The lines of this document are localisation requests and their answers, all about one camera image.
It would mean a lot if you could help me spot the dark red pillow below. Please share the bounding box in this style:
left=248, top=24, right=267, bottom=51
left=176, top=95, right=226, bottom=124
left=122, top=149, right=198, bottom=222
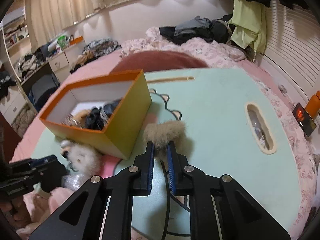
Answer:
left=111, top=50, right=209, bottom=73

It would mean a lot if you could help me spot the white desk with drawer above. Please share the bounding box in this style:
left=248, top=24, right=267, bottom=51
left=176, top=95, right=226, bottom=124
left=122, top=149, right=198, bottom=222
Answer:
left=1, top=31, right=75, bottom=124

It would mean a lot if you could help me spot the small digital clock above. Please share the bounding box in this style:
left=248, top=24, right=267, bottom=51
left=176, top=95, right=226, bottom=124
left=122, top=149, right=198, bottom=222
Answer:
left=292, top=103, right=317, bottom=137

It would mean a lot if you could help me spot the light green hanging garment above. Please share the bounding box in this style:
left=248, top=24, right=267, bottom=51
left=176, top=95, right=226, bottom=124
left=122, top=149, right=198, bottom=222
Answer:
left=228, top=0, right=267, bottom=54

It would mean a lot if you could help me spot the black cable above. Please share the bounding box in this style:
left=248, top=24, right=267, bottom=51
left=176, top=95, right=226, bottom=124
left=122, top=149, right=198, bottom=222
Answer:
left=159, top=159, right=190, bottom=240

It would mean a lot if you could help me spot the white fluffy pompom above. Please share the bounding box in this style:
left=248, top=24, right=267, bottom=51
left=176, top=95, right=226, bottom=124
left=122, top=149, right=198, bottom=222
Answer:
left=60, top=140, right=102, bottom=177

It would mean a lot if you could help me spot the orange cardboard box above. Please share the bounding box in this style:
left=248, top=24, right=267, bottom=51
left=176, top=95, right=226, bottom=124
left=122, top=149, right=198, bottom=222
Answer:
left=40, top=70, right=151, bottom=159

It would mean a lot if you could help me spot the orange bottle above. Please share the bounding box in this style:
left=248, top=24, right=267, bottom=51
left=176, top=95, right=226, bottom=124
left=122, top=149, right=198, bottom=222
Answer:
left=305, top=90, right=320, bottom=119

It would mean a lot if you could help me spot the tan round plush toy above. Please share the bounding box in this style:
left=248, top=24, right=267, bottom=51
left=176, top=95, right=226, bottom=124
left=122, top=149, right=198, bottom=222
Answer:
left=73, top=109, right=91, bottom=122

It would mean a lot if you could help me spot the pile of dark clothes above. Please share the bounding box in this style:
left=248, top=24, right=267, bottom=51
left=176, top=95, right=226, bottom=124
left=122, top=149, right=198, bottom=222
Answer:
left=159, top=14, right=235, bottom=45

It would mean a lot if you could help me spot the beige furry pouch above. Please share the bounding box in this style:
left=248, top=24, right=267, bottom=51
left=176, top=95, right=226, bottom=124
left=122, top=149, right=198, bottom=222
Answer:
left=143, top=120, right=188, bottom=161

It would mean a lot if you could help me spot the clear plastic bag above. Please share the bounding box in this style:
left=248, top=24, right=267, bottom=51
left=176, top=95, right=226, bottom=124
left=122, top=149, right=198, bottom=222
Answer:
left=61, top=114, right=82, bottom=128

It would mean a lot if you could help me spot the patterned clothes heap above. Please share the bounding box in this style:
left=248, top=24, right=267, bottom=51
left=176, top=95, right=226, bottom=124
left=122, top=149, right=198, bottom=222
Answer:
left=69, top=37, right=121, bottom=74

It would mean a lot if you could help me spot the person's left hand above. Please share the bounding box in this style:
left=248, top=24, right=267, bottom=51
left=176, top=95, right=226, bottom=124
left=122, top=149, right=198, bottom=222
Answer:
left=1, top=196, right=31, bottom=229

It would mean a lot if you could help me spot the pink floral blanket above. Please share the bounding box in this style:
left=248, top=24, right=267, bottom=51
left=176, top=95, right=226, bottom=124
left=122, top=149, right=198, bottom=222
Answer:
left=120, top=27, right=317, bottom=239

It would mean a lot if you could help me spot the black patterned cloth pouch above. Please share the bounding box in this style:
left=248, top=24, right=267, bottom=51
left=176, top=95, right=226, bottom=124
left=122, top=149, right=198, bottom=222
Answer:
left=84, top=99, right=121, bottom=131

